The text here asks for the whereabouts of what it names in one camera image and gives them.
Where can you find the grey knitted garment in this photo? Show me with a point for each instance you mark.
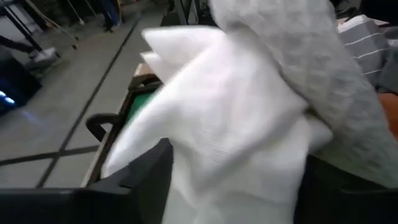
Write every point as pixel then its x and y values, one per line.
pixel 326 77

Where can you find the grey striped towel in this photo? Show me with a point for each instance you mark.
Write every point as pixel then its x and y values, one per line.
pixel 360 46

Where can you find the long wooden pole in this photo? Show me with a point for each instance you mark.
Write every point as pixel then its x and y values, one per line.
pixel 53 21

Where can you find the black stand white base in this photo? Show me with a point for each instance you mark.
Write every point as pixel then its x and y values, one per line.
pixel 43 56

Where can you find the black computer blue lights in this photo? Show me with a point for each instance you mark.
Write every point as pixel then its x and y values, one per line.
pixel 18 84

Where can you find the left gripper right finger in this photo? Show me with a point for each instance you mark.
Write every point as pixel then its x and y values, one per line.
pixel 342 205

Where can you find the thin white pole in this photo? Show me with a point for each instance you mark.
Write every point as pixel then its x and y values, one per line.
pixel 76 14

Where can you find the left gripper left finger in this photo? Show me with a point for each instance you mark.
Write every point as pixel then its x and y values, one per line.
pixel 130 202

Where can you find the orange towel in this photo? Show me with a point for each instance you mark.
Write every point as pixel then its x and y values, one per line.
pixel 390 115

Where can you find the plain white towel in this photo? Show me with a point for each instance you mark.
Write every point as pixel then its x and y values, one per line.
pixel 233 124

